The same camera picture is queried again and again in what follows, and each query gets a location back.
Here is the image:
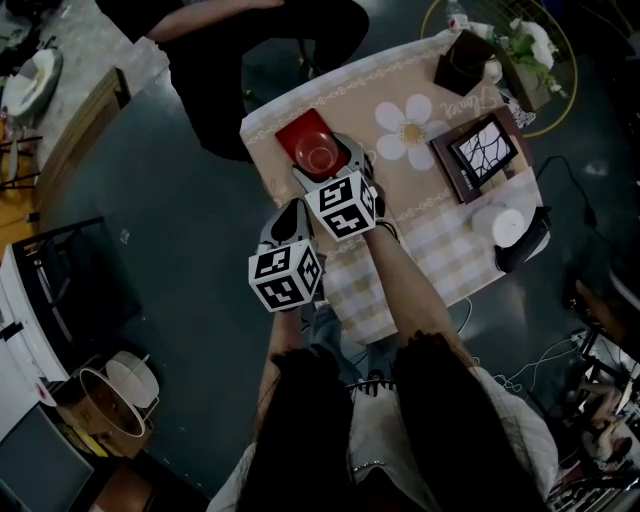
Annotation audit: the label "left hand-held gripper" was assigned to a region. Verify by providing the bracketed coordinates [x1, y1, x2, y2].
[248, 197, 326, 314]

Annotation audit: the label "white flowers in box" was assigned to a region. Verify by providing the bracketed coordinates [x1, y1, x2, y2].
[492, 17, 569, 114]

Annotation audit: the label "translucent red cup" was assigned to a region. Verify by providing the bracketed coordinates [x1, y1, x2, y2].
[293, 130, 347, 181]

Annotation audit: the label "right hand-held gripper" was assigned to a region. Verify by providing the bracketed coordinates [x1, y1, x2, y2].
[291, 132, 387, 244]

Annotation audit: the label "person's blue jeans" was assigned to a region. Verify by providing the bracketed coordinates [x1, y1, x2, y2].
[307, 299, 371, 381]

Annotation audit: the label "person's left forearm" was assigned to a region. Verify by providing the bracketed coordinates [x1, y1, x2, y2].
[257, 308, 307, 401]

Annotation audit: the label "round grey white cushion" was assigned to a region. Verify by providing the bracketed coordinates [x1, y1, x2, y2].
[0, 48, 65, 125]

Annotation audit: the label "black cable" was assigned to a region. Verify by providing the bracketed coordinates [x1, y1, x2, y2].
[533, 154, 609, 236]

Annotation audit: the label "beige flower tablecloth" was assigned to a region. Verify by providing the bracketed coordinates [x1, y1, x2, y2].
[239, 29, 545, 346]

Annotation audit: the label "round white lamp shade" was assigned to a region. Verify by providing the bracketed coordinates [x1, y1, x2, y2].
[78, 349, 162, 442]

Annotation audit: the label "wooden board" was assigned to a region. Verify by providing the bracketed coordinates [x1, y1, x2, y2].
[32, 66, 132, 217]

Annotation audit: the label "grey flat panel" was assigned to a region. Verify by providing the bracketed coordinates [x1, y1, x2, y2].
[0, 403, 97, 512]

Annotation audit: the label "clear water bottle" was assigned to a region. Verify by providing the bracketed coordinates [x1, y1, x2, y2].
[444, 0, 472, 32]

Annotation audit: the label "dark framed picture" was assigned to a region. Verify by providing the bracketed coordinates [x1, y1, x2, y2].
[429, 113, 522, 205]

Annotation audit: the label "person's right forearm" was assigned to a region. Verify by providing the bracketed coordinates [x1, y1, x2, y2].
[363, 223, 482, 362]

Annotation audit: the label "dark brown box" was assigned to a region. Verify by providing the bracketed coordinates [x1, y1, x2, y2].
[432, 28, 497, 97]

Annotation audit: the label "white paper roll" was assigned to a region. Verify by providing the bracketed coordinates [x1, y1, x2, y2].
[471, 204, 526, 249]

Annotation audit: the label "white cable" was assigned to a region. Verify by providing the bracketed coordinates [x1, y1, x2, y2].
[492, 334, 584, 396]

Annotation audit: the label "person's white shirt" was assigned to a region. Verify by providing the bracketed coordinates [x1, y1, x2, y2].
[207, 349, 560, 512]

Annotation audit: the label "gold wire round stand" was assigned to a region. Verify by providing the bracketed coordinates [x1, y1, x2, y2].
[419, 0, 579, 139]

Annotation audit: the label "cardboard box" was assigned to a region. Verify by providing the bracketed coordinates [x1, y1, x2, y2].
[53, 377, 151, 459]

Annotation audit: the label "red square tray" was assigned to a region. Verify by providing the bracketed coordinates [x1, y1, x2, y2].
[274, 107, 351, 175]

